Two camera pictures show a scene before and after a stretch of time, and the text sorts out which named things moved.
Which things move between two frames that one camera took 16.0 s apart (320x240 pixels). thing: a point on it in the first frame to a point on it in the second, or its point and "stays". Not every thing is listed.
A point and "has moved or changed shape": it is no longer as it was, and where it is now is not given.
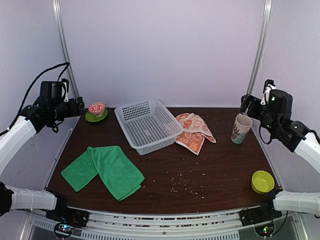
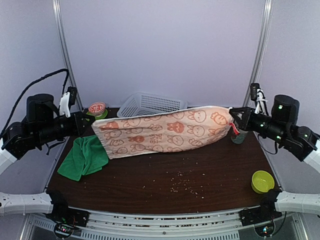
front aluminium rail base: [112, 225] stays
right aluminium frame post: [263, 47] stays
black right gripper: [245, 104] to [245, 123]
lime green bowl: [262, 182] stays
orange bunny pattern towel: [195, 131] has moved or changed shape
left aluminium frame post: [58, 19] stays
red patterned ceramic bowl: [97, 108] stays
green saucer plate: [92, 118] stays
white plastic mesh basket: [148, 126] to [139, 104]
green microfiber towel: [115, 169] to [87, 156]
